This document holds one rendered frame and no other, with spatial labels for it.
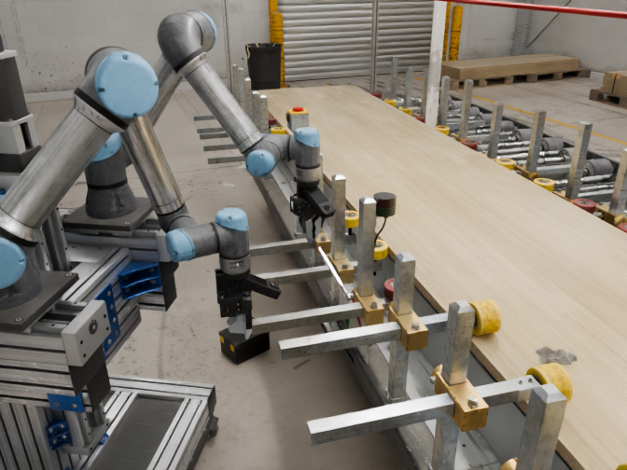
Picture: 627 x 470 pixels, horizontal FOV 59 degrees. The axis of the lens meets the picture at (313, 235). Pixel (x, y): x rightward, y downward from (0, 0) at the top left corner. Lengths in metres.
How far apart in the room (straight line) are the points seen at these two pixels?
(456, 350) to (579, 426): 0.29
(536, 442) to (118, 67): 0.94
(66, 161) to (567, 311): 1.22
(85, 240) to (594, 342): 1.43
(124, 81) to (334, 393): 1.80
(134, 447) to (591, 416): 1.48
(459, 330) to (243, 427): 1.51
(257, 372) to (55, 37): 7.23
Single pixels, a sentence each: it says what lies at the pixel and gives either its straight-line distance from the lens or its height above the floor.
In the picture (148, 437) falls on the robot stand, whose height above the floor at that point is 0.21.
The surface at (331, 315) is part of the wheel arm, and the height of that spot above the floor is 0.85.
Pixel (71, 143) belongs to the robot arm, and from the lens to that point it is 1.15.
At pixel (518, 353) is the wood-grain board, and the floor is 0.90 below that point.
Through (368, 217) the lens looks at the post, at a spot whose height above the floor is 1.11.
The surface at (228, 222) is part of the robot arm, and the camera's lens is 1.30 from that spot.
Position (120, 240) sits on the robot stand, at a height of 0.97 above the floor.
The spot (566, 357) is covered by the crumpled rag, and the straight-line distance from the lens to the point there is 1.38.
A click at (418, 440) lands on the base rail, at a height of 0.70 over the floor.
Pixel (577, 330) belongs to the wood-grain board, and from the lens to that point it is 1.50.
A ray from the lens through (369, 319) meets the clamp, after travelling 1.52.
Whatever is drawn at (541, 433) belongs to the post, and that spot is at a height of 1.09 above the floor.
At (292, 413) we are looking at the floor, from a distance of 2.47.
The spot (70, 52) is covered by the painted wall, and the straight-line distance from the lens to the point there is 9.21.
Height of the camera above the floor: 1.69
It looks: 25 degrees down
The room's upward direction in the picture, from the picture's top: 1 degrees counter-clockwise
